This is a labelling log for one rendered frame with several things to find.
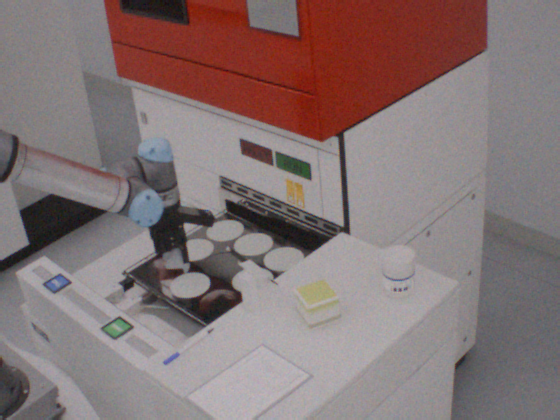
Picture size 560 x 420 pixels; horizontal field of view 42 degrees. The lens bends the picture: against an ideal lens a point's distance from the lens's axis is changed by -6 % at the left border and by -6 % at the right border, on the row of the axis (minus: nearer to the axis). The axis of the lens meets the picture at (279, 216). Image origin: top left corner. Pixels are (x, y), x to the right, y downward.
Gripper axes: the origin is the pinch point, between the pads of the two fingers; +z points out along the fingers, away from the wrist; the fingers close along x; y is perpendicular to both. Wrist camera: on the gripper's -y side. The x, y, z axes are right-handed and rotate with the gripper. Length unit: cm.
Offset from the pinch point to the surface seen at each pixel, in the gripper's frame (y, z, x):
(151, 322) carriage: 12.3, 3.3, 13.2
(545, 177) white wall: -162, 54, -74
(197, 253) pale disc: -3.9, 1.2, -7.0
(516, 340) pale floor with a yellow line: -120, 91, -26
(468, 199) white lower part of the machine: -90, 15, -19
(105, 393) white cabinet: 27.9, 17.1, 18.3
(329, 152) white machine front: -36.8, -25.8, 6.1
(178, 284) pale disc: 3.4, 1.3, 3.9
